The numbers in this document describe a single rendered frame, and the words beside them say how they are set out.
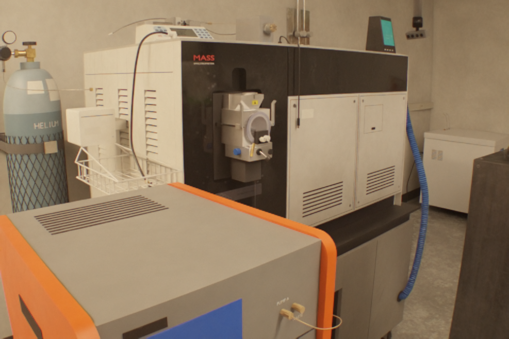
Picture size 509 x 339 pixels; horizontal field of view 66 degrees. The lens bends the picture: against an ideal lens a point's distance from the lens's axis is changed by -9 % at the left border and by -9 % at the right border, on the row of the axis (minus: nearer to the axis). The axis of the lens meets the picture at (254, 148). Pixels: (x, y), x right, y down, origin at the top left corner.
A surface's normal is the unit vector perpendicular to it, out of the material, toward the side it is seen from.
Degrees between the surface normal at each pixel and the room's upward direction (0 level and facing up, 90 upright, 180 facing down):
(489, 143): 90
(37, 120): 90
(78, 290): 0
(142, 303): 0
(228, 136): 90
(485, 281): 90
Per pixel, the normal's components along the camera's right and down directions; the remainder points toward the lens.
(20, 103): 0.11, 0.04
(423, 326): 0.00, -0.98
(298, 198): 0.68, 0.13
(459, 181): -0.73, 0.12
